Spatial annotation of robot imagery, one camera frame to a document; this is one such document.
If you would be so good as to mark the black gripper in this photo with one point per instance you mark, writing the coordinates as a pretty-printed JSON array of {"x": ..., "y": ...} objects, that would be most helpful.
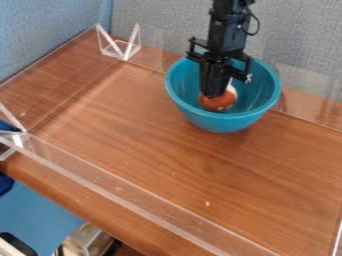
[{"x": 222, "y": 61}]

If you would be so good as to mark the brown and white toy mushroom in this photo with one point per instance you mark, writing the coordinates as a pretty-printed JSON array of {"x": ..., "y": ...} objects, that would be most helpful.
[{"x": 222, "y": 102}]

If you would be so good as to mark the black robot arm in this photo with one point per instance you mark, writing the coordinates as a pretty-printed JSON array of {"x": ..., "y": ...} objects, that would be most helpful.
[{"x": 231, "y": 18}]

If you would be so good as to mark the blue plastic bowl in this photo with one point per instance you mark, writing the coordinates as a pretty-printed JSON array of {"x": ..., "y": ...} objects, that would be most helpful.
[{"x": 255, "y": 96}]

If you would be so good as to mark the clear acrylic back barrier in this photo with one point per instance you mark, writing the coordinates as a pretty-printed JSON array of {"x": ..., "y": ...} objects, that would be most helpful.
[{"x": 310, "y": 95}]

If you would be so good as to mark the clear acrylic barrier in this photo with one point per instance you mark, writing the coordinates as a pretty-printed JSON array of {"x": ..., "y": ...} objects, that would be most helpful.
[
  {"x": 181, "y": 222},
  {"x": 310, "y": 95}
]

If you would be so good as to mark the clear acrylic front barrier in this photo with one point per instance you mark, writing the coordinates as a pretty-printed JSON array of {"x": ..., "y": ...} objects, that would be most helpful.
[{"x": 181, "y": 222}]

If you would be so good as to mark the blue cloth object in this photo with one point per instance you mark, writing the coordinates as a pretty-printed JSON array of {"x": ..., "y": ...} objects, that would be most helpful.
[{"x": 4, "y": 181}]

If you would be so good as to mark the beige box under table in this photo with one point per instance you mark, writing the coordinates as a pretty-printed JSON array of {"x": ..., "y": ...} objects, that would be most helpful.
[{"x": 87, "y": 241}]

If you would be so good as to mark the black and white object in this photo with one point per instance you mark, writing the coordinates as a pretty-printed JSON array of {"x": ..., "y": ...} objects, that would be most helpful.
[{"x": 14, "y": 247}]

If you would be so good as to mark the clear acrylic corner bracket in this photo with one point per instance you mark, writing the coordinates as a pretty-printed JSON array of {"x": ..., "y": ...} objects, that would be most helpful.
[{"x": 115, "y": 47}]

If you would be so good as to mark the clear acrylic left bracket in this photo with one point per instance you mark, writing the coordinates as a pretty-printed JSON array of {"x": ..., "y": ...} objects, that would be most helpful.
[{"x": 12, "y": 134}]

